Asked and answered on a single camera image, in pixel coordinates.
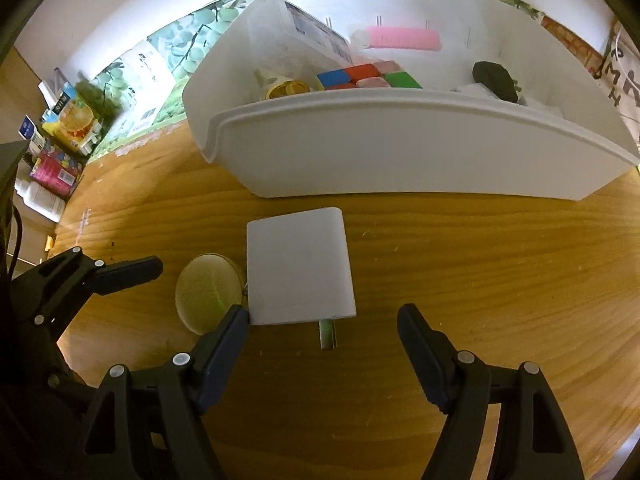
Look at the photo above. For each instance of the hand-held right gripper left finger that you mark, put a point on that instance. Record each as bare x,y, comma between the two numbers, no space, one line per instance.
220,355

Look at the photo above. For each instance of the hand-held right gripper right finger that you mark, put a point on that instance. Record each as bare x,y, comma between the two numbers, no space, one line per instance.
430,355

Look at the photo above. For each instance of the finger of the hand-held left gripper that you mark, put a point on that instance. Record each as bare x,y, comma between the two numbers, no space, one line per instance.
10,170
125,272

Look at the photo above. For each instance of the pale green round compact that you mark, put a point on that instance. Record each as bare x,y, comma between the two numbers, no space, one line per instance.
210,290

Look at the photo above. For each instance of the white charger block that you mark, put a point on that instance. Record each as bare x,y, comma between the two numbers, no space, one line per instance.
300,265

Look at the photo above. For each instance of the white plastic storage bin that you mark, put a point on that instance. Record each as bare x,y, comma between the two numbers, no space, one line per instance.
400,150

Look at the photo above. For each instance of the white heart-shaped box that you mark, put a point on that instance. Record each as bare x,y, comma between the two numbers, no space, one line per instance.
475,89

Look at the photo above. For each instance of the clear plastic box with label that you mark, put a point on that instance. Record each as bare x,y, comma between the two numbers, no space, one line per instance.
280,40

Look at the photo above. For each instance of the black power adapter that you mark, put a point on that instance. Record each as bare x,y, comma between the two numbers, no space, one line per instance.
492,80

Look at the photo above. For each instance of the colourful puzzle cube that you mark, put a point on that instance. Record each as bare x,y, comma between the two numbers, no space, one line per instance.
370,72

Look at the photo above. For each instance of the pink hair roller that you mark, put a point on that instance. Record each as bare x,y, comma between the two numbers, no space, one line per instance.
400,39

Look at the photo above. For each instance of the pink can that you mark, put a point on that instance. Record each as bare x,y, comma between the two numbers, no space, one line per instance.
52,172

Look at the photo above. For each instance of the white bottle with blue label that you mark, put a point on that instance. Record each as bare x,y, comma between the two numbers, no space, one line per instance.
30,130

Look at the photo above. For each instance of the white plastic bottle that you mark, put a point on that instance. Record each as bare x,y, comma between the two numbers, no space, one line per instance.
42,205

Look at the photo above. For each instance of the yellow juice carton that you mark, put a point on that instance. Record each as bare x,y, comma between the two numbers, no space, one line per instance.
75,117

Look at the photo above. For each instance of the wooden shelf unit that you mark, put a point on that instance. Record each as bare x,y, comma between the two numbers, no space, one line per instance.
22,75

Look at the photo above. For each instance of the white carton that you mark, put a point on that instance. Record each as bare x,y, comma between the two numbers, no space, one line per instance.
145,80

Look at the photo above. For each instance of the leaf-printed paper strip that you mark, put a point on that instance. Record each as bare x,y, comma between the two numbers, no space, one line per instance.
195,40

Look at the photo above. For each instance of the printed fabric bag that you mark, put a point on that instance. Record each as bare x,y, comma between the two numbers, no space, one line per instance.
625,75

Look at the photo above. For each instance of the brown cardboard sheet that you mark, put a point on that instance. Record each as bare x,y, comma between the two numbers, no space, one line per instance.
575,42

